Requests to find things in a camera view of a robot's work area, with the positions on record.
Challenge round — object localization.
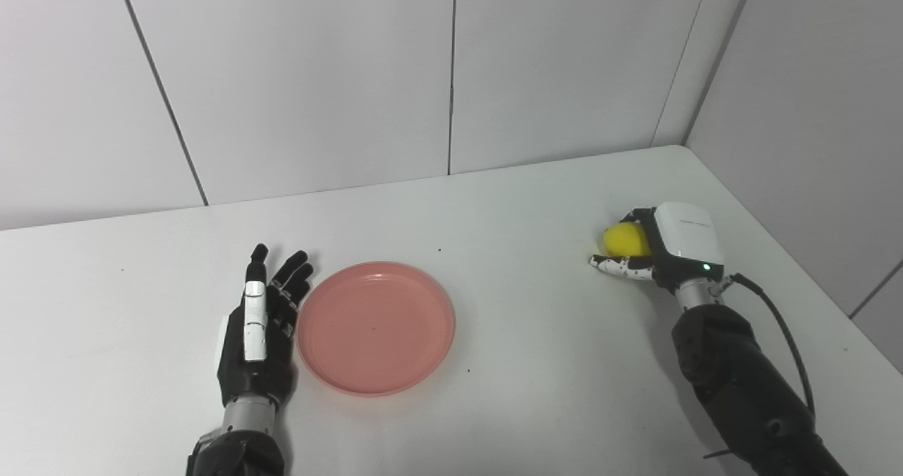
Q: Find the yellow lemon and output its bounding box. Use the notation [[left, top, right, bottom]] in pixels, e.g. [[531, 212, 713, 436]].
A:
[[602, 223, 653, 258]]

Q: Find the pink round plate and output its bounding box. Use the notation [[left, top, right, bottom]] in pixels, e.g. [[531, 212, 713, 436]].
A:
[[296, 262, 456, 398]]

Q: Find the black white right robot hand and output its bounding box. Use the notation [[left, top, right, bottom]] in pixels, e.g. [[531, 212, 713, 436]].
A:
[[589, 202, 725, 293]]

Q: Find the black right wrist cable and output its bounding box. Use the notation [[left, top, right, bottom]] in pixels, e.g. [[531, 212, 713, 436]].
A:
[[709, 273, 817, 420]]

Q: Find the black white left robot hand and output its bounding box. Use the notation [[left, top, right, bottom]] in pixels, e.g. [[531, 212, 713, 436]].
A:
[[215, 243, 315, 408]]

